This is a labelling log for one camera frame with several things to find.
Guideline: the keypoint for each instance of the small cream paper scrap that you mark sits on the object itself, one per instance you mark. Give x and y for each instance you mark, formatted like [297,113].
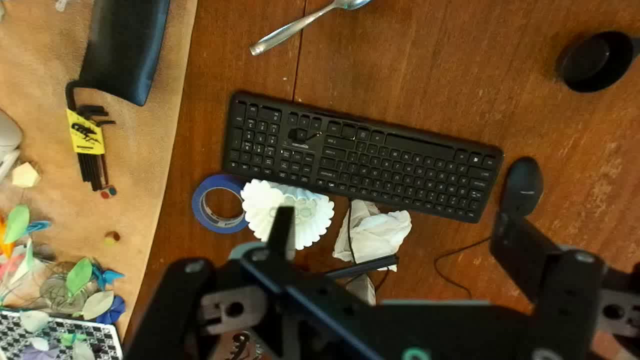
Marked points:
[24,175]

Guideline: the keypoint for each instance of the black computer mouse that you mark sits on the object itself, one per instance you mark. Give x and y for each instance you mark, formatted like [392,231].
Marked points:
[523,182]

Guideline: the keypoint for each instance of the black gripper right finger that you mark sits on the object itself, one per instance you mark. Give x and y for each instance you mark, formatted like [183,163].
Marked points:
[566,293]

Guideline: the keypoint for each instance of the green plastic leaf piece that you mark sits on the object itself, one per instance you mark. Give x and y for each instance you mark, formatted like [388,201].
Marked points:
[79,275]
[17,223]

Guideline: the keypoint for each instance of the black computer keyboard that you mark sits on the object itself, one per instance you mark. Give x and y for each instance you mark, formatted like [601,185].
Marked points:
[372,161]

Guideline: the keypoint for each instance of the blue plastic piece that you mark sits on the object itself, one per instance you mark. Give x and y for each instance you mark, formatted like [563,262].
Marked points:
[110,275]

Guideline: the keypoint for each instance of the silver metal spoon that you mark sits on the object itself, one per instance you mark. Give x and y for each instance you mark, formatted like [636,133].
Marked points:
[293,28]

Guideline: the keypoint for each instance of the blue tape roll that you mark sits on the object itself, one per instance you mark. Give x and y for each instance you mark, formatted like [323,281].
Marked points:
[198,201]

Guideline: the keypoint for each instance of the hex key set yellow label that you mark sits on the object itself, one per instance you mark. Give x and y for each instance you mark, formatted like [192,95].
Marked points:
[84,133]

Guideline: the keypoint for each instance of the tan flat board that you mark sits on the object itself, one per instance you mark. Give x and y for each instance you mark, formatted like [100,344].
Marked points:
[147,167]

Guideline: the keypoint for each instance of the black round bowl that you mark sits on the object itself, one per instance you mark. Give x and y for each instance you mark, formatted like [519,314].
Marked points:
[593,63]

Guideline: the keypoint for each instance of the black white checkered board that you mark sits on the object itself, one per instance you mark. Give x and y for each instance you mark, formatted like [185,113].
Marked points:
[53,332]

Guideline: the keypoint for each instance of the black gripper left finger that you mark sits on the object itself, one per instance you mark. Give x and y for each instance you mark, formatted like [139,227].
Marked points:
[181,307]

